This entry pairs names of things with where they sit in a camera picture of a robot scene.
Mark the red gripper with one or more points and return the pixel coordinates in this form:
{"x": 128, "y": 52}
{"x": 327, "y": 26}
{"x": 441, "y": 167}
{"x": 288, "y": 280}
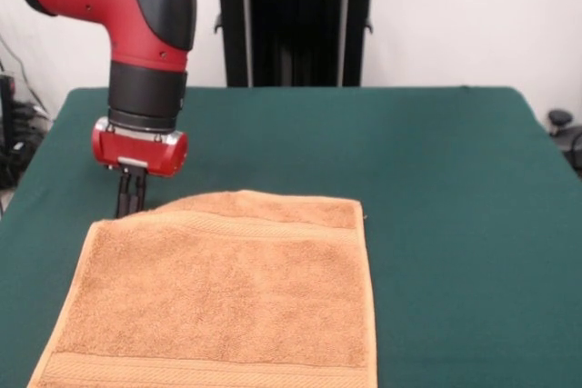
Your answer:
{"x": 136, "y": 154}

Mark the orange terry towel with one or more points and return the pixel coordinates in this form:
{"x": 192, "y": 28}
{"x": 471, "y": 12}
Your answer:
{"x": 227, "y": 292}

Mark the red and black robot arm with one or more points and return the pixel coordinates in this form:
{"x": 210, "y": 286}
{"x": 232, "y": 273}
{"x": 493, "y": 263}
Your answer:
{"x": 136, "y": 33}

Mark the black electronics box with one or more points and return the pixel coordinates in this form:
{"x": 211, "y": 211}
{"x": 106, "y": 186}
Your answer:
{"x": 6, "y": 124}

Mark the dark green table cloth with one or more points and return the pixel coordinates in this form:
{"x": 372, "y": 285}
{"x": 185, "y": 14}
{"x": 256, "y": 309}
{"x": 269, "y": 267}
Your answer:
{"x": 454, "y": 156}

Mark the black office chair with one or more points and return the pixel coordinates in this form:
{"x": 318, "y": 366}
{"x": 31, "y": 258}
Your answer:
{"x": 566, "y": 133}

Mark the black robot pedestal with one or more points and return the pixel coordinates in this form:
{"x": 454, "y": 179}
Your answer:
{"x": 295, "y": 33}

